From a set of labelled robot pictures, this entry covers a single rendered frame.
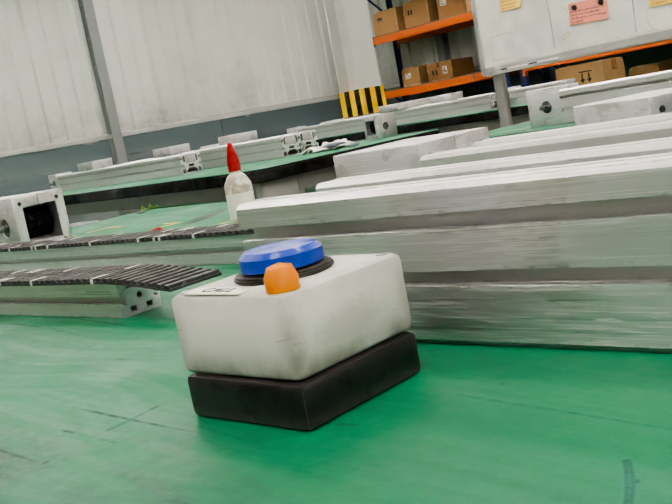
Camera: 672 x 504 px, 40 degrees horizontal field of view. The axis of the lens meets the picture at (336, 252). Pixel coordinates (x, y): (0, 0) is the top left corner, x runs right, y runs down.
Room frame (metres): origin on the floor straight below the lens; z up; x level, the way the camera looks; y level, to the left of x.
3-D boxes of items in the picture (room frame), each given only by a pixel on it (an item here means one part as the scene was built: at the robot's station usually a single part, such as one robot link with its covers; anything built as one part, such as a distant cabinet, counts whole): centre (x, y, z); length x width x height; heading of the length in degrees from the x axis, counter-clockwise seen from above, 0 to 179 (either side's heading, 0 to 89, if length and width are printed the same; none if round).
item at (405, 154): (0.76, -0.07, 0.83); 0.12 x 0.09 x 0.10; 136
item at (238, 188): (1.23, 0.11, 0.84); 0.04 x 0.04 x 0.12
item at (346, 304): (0.43, 0.02, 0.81); 0.10 x 0.08 x 0.06; 136
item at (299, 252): (0.43, 0.03, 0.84); 0.04 x 0.04 x 0.02
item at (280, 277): (0.38, 0.03, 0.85); 0.02 x 0.02 x 0.01
